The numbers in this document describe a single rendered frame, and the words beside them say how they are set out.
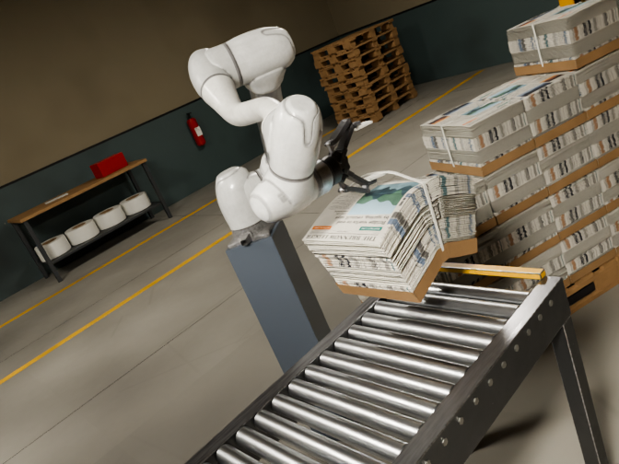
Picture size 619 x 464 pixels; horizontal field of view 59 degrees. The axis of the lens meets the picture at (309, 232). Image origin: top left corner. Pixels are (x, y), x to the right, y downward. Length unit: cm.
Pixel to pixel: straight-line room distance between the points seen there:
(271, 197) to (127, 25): 805
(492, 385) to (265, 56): 107
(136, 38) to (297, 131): 809
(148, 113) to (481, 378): 801
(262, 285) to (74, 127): 658
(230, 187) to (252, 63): 58
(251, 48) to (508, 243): 143
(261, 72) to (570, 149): 153
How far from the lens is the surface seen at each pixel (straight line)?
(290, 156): 116
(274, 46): 169
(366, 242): 133
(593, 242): 289
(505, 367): 141
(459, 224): 158
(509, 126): 247
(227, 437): 151
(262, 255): 212
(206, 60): 167
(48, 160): 837
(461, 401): 130
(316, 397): 149
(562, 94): 265
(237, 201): 208
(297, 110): 113
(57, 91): 855
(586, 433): 192
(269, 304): 222
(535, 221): 261
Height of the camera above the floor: 163
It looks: 19 degrees down
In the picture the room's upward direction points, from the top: 23 degrees counter-clockwise
